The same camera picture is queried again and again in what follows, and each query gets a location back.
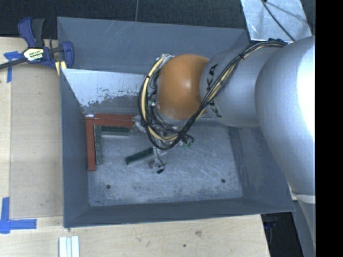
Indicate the dark green block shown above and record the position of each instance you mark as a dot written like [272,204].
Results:
[98,146]
[138,156]
[115,130]

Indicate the grey metal bin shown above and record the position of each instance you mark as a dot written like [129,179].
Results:
[171,186]

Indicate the pale wood board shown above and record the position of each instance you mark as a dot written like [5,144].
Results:
[34,143]

